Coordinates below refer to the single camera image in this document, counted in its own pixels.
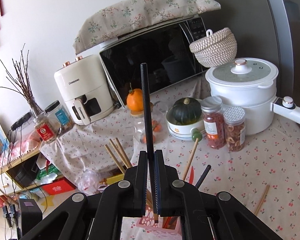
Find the floral cloth cover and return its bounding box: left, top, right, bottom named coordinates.
left=73, top=0, right=221, bottom=55

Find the white air fryer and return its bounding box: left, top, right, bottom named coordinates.
left=54, top=55, right=114, bottom=125

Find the white bowl green handle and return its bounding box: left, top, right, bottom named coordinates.
left=166, top=109, right=205, bottom=141

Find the red plastic spoon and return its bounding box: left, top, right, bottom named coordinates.
left=162, top=166, right=194, bottom=229

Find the dark green pumpkin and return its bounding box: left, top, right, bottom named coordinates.
left=172, top=98, right=202, bottom=125

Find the dried twig bunch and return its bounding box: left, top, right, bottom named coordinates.
left=0, top=44, right=43, bottom=116

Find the stainless refrigerator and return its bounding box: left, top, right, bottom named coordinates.
left=202, top=0, right=300, bottom=107

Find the jar of red goji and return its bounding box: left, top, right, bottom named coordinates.
left=200, top=96, right=225, bottom=149

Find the glass jar with tangerines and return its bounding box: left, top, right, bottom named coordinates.
left=129, top=102, right=170, bottom=145

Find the pink plastic basket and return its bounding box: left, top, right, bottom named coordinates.
left=136, top=205, right=181, bottom=237

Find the orange fruit on jar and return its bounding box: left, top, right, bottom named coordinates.
left=126, top=85, right=143, bottom=112

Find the red label jar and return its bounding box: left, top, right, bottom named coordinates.
left=33, top=112, right=58, bottom=144

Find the woven rope basket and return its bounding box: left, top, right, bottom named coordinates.
left=189, top=27, right=237, bottom=68

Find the cherry print tablecloth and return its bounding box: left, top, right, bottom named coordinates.
left=40, top=108, right=300, bottom=239

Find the blue label jar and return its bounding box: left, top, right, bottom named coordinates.
left=44, top=100, right=74, bottom=135

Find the wooden chopstick far right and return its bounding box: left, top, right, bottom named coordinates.
left=105, top=144, right=125, bottom=174

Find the black microwave oven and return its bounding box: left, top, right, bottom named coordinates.
left=100, top=16, right=206, bottom=107

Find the white electric pot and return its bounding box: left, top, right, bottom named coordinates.
left=205, top=57, right=300, bottom=135

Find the wooden chopstick pair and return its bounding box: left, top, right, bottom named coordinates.
left=254, top=184, right=270, bottom=215

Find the black chopstick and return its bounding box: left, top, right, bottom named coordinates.
left=165, top=164, right=212, bottom=229
left=140, top=63, right=159, bottom=223

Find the jar of dried slices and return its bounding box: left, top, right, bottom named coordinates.
left=223, top=106, right=245, bottom=152

